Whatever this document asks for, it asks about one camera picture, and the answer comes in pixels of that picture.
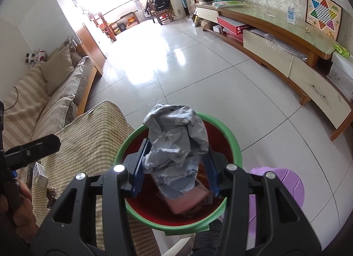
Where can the purple plastic stool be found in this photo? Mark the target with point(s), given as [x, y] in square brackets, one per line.
[286, 187]

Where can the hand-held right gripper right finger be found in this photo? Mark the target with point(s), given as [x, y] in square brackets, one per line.
[211, 176]

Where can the beige cushion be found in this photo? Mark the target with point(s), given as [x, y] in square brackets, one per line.
[58, 68]

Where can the wooden media cabinet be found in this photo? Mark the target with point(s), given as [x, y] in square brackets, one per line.
[275, 49]

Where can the flat green package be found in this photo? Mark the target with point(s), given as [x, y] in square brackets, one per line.
[231, 4]

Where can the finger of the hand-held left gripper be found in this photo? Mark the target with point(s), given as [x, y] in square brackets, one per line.
[33, 150]

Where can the star checkers board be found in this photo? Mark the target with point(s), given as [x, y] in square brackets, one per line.
[324, 13]

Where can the wooden chair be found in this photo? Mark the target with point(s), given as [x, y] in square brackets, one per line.
[162, 16]

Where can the large grey paper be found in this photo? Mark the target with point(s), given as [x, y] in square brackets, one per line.
[176, 145]

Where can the red bin with green rim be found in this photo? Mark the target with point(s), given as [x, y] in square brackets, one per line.
[143, 206]

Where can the flat red box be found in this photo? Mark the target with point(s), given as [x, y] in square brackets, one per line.
[231, 24]

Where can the white cardboard box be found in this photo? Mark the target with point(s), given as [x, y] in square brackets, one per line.
[342, 74]

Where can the small blue and white box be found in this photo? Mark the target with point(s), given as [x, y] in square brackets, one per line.
[291, 15]

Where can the person's left hand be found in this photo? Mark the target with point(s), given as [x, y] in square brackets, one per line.
[24, 212]

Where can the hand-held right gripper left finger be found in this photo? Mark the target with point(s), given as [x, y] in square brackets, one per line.
[139, 163]

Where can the wooden side cabinet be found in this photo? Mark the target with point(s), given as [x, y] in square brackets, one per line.
[89, 46]

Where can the spotted plush toy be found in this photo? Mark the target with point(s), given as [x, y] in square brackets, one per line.
[35, 57]

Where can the black backpack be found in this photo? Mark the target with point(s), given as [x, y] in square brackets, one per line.
[161, 1]

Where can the mauve plastic bag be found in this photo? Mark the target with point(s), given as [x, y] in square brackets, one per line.
[187, 201]

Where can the small brown wrapper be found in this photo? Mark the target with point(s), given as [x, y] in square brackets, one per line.
[51, 198]

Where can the striped beige sofa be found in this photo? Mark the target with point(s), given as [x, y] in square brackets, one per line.
[24, 93]

